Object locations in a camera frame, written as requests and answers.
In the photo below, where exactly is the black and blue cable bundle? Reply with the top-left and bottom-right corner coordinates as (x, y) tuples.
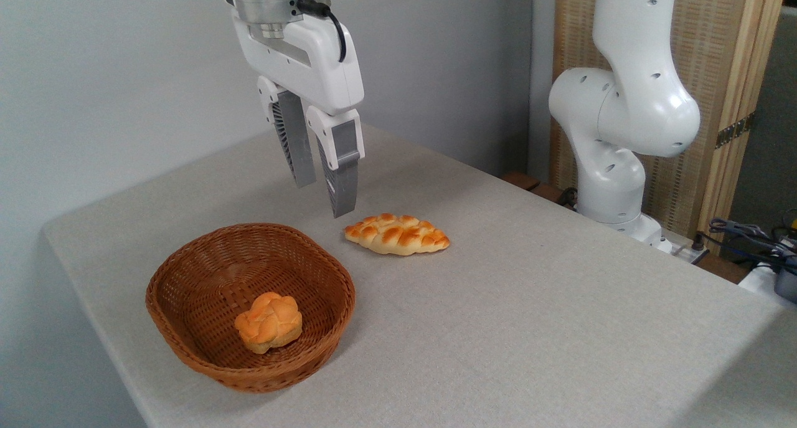
(696, 217), (797, 274)

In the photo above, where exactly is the round knotted bread roll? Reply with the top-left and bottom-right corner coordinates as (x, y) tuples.
(234, 292), (303, 354)

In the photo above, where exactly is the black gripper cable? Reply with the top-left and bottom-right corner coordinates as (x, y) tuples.
(296, 0), (347, 64)

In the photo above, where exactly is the grey tablecloth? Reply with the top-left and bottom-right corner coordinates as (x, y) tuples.
(42, 121), (797, 428)

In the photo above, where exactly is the long braided bread loaf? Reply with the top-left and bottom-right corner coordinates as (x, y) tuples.
(344, 213), (450, 257)

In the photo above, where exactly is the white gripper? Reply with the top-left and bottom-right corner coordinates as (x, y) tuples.
(232, 7), (365, 219)

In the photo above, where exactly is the white power strip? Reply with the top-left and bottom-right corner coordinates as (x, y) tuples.
(738, 261), (797, 310)

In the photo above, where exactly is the brown wicker basket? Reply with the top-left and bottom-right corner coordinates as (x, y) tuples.
(146, 222), (356, 394)

